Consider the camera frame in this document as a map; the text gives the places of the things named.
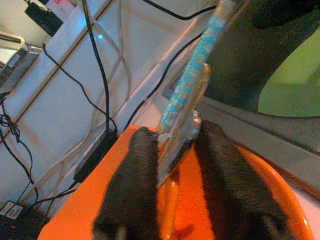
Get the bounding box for black power cable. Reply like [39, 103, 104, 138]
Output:
[41, 42, 118, 131]
[141, 0, 218, 21]
[29, 181, 78, 208]
[81, 0, 112, 132]
[0, 96, 40, 208]
[123, 32, 205, 132]

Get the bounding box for blue patterned utensil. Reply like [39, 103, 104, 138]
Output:
[157, 0, 236, 186]

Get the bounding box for steel kitchen sink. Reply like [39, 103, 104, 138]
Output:
[199, 0, 320, 181]

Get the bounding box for orange plastic bowl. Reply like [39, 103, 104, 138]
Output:
[37, 124, 315, 240]

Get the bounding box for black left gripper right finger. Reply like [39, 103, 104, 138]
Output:
[194, 120, 297, 240]

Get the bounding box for black charger box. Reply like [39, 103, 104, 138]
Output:
[0, 201, 50, 240]

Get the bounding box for black wall charger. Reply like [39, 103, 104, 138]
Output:
[24, 1, 64, 38]

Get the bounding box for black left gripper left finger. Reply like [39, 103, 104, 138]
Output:
[92, 126, 161, 240]

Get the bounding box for grey electronic box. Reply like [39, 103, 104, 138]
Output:
[0, 32, 42, 93]

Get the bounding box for green plate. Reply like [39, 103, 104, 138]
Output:
[256, 31, 320, 118]

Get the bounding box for black power adapter brick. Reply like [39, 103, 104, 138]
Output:
[73, 127, 119, 184]

